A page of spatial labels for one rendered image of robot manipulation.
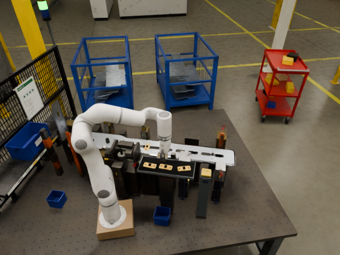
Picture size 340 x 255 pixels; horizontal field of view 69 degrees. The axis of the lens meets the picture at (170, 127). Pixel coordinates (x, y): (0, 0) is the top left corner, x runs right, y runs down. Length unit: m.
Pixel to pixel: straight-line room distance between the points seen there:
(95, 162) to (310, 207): 2.46
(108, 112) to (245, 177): 1.42
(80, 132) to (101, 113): 0.15
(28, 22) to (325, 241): 3.34
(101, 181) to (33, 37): 1.46
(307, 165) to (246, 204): 1.73
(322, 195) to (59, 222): 2.75
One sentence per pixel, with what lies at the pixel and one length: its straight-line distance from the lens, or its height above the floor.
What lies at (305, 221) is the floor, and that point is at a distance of 3.11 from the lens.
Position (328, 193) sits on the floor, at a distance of 3.49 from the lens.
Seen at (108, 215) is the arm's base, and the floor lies 0.89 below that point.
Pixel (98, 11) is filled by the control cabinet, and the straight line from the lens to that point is 9.68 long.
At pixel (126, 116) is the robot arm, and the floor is 1.62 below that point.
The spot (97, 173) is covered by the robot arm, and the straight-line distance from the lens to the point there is 1.52.
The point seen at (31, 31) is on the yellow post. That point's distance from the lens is 2.49.
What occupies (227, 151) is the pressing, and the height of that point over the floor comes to 1.00.
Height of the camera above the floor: 2.37
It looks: 38 degrees down
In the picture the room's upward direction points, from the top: 1 degrees counter-clockwise
